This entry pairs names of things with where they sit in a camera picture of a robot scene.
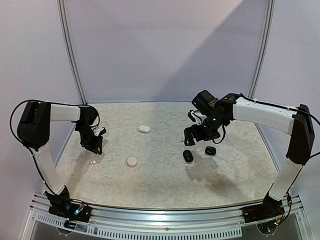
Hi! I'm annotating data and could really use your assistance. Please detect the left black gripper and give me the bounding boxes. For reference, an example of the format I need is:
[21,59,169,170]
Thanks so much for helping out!
[76,124,104,155]

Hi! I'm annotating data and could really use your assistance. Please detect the black charging case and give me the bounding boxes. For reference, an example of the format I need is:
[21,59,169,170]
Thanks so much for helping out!
[182,149,194,164]
[205,146,217,156]

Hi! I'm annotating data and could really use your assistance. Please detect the pinkish white round case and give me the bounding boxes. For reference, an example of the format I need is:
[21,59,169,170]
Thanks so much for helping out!
[126,156,138,168]

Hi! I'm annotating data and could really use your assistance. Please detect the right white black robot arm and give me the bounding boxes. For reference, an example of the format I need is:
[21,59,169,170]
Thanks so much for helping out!
[183,90,316,218]

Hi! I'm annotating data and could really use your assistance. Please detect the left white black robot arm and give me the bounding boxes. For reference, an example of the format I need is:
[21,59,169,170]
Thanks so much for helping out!
[11,99,107,198]

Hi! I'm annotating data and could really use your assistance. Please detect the white oval charging case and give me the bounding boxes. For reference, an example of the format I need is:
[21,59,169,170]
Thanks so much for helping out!
[138,125,151,134]

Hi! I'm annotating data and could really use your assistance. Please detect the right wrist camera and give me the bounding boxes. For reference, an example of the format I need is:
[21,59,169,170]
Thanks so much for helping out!
[187,110,205,126]

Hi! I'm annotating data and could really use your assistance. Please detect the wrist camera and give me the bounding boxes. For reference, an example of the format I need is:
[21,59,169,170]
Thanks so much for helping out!
[187,110,205,126]
[92,127,107,137]

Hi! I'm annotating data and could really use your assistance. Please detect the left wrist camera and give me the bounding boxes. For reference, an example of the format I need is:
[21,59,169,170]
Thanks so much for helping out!
[92,127,107,137]

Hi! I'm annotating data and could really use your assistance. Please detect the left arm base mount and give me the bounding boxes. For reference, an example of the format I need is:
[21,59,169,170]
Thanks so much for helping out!
[44,186,93,223]

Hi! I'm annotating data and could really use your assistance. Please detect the right aluminium corner post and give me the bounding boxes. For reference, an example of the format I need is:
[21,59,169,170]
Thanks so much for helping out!
[246,0,276,105]

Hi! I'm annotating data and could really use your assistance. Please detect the aluminium corner post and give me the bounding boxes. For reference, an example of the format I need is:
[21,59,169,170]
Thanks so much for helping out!
[57,0,87,104]
[246,0,276,105]

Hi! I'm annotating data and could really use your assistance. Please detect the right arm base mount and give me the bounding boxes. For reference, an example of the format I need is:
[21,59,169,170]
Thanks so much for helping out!
[241,191,292,225]

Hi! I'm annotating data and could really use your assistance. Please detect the aluminium front rail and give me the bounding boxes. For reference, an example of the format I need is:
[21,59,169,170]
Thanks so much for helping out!
[22,193,313,240]

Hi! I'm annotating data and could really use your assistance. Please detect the left aluminium corner post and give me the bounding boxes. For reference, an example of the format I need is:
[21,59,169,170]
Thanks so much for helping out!
[57,0,87,104]

